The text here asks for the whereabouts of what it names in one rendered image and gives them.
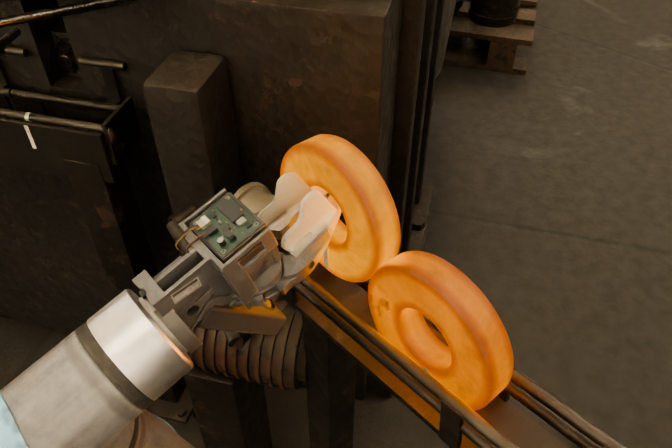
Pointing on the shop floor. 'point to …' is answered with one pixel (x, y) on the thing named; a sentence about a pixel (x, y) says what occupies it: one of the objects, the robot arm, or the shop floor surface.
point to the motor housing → (244, 381)
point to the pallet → (495, 7)
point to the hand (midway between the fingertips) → (335, 196)
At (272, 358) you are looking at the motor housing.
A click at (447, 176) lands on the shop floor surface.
